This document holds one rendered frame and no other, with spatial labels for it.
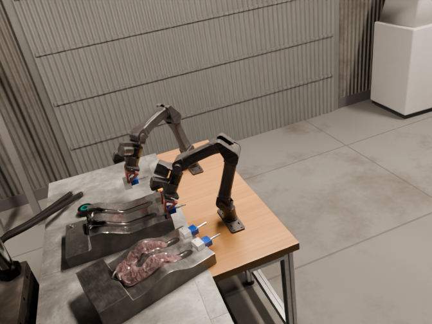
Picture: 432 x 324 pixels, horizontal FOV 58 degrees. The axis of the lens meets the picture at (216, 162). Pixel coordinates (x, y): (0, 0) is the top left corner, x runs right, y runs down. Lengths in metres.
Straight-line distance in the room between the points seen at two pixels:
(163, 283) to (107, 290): 0.21
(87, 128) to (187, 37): 1.29
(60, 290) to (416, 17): 3.83
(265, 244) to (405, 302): 1.14
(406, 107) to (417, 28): 0.80
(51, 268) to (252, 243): 0.92
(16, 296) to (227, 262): 0.92
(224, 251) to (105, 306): 0.55
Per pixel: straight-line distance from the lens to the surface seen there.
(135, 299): 1.55
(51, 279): 1.91
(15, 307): 1.90
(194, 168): 2.34
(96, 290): 1.59
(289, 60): 4.36
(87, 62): 3.74
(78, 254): 1.87
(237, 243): 1.76
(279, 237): 1.77
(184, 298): 1.59
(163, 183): 1.78
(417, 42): 4.41
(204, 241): 1.69
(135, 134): 1.99
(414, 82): 4.55
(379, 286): 2.69
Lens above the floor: 1.97
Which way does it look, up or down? 29 degrees down
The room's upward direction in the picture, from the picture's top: 10 degrees counter-clockwise
